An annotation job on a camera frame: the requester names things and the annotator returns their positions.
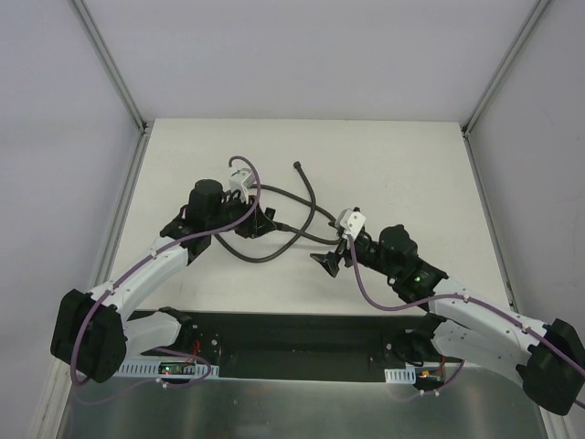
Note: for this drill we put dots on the right aluminium frame post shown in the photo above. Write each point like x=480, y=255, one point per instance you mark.
x=520, y=41

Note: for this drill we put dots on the left white cable duct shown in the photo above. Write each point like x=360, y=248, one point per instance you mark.
x=165, y=369

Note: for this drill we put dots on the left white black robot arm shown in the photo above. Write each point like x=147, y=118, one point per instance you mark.
x=94, y=331

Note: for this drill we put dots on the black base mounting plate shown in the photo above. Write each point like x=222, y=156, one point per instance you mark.
x=310, y=347

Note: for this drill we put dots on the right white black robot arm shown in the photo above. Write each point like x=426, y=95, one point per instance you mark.
x=546, y=360

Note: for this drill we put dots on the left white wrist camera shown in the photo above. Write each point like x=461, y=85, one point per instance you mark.
x=240, y=183

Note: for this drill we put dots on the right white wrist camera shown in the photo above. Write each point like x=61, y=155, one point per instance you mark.
x=350, y=223

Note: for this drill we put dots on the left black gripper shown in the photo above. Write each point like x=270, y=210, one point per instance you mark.
x=249, y=219

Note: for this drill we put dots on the aluminium frame post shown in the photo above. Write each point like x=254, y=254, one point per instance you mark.
x=108, y=63
x=520, y=41

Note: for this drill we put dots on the left aluminium frame post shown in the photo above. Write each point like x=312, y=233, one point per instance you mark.
x=108, y=63

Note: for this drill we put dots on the right white cable duct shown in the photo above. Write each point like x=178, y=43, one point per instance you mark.
x=406, y=376

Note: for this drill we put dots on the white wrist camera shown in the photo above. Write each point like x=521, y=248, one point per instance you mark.
x=240, y=183
x=350, y=223

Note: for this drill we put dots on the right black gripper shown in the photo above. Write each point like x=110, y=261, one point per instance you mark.
x=343, y=252

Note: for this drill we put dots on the white cable duct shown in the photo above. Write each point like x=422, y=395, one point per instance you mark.
x=406, y=376
x=165, y=369

